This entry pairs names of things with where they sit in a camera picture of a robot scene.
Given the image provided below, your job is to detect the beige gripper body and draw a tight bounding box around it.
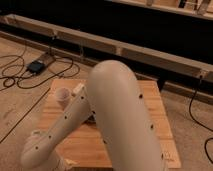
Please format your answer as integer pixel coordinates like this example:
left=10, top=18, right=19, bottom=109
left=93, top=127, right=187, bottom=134
left=54, top=83, right=84, bottom=109

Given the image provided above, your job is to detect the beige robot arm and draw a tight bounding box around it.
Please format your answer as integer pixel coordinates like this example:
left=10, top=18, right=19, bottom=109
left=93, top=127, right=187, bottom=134
left=21, top=60, right=168, bottom=171

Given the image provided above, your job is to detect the long wooden frame beam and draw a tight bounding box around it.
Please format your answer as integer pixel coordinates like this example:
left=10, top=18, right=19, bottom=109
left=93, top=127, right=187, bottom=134
left=0, top=14, right=213, bottom=82

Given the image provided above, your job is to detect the black cable on floor left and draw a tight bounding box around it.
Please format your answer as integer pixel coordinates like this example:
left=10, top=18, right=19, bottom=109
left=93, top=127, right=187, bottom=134
left=0, top=43, right=81, bottom=93

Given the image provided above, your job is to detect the black cable on right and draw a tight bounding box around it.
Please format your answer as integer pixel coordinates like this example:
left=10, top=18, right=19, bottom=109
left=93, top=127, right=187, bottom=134
left=188, top=74, right=213, bottom=166

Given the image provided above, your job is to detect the black power adapter box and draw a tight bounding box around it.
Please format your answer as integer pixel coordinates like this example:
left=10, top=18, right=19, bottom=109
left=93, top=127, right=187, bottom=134
left=27, top=61, right=45, bottom=74

